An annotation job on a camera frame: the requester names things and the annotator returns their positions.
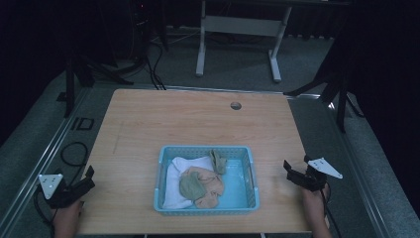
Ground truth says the small green sock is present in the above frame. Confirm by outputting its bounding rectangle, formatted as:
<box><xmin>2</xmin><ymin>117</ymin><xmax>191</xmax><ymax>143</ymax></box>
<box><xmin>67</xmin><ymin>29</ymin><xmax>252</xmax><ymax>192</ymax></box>
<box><xmin>209</xmin><ymin>149</ymin><xmax>229</xmax><ymax>177</ymax></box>

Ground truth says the beige sock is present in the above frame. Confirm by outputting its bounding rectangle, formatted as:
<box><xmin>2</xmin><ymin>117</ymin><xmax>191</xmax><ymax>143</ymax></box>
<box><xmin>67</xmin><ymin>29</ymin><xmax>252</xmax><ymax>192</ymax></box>
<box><xmin>184</xmin><ymin>166</ymin><xmax>226</xmax><ymax>209</ymax></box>

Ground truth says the right hand-held gripper cable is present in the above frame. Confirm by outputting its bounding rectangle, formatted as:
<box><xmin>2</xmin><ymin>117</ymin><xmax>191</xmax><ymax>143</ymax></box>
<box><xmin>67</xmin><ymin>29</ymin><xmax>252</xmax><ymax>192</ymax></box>
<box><xmin>319</xmin><ymin>183</ymin><xmax>343</xmax><ymax>238</ymax></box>

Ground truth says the person's right hand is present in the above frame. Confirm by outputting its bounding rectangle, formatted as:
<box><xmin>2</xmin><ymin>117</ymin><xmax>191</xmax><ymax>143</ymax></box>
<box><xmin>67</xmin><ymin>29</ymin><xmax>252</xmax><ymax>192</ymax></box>
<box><xmin>300</xmin><ymin>183</ymin><xmax>331</xmax><ymax>232</ymax></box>

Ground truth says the left hand-held gripper cable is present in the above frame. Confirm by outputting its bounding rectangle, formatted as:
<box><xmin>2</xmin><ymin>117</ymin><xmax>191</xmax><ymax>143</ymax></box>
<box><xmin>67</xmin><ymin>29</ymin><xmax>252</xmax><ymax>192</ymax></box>
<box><xmin>33</xmin><ymin>186</ymin><xmax>56</xmax><ymax>238</ymax></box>

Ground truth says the white cloth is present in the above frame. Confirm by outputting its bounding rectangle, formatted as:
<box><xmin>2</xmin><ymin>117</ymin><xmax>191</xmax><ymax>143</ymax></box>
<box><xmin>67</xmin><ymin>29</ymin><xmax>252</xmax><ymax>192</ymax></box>
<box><xmin>161</xmin><ymin>156</ymin><xmax>215</xmax><ymax>210</ymax></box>

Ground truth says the white metal table frame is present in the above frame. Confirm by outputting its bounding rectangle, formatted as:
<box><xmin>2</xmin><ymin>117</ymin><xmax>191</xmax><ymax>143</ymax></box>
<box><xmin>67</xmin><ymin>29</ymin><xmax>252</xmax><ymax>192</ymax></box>
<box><xmin>195</xmin><ymin>0</ymin><xmax>293</xmax><ymax>84</ymax></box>

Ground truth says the black looped floor cable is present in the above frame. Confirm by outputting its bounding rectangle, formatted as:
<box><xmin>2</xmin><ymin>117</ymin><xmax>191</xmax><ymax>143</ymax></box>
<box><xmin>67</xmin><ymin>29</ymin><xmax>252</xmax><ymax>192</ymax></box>
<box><xmin>59</xmin><ymin>141</ymin><xmax>90</xmax><ymax>168</ymax></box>

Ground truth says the black metal stand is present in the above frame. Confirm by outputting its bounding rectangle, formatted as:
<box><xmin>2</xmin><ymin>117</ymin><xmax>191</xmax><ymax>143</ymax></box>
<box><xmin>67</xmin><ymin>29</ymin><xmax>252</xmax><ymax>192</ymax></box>
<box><xmin>56</xmin><ymin>46</ymin><xmax>135</xmax><ymax>119</ymax></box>
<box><xmin>284</xmin><ymin>62</ymin><xmax>366</xmax><ymax>134</ymax></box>

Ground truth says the person's left hand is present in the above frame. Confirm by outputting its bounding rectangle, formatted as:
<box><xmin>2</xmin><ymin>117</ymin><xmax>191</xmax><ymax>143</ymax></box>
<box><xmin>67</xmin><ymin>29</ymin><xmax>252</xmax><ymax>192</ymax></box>
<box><xmin>52</xmin><ymin>199</ymin><xmax>85</xmax><ymax>238</ymax></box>

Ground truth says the large green sock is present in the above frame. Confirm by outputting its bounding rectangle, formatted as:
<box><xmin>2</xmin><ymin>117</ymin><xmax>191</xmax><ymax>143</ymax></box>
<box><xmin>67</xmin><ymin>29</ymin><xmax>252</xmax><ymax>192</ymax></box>
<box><xmin>178</xmin><ymin>172</ymin><xmax>208</xmax><ymax>202</ymax></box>

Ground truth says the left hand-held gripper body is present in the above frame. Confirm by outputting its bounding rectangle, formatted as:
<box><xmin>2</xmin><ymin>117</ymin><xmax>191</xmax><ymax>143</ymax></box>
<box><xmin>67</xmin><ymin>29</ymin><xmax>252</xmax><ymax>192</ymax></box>
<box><xmin>38</xmin><ymin>173</ymin><xmax>89</xmax><ymax>210</ymax></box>

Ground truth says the hand-held gripper cable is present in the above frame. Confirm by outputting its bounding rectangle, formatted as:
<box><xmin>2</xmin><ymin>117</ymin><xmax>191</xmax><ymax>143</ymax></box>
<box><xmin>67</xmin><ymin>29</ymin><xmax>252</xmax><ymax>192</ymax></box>
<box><xmin>319</xmin><ymin>183</ymin><xmax>343</xmax><ymax>238</ymax></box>
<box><xmin>33</xmin><ymin>186</ymin><xmax>56</xmax><ymax>238</ymax></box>

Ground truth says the black cable bundle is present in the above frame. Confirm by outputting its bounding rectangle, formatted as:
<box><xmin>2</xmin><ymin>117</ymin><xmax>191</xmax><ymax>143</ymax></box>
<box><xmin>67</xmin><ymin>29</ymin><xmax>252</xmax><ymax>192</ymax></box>
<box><xmin>144</xmin><ymin>41</ymin><xmax>167</xmax><ymax>91</ymax></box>

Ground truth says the light blue plastic basket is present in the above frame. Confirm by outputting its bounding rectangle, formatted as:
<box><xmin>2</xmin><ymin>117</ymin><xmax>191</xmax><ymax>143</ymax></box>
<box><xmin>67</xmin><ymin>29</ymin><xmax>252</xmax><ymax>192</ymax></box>
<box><xmin>153</xmin><ymin>145</ymin><xmax>262</xmax><ymax>217</ymax></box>

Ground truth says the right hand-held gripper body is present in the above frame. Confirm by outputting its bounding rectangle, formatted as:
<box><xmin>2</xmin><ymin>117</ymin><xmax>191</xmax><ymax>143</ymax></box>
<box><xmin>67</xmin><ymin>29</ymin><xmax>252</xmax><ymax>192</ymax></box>
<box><xmin>295</xmin><ymin>155</ymin><xmax>344</xmax><ymax>193</ymax></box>

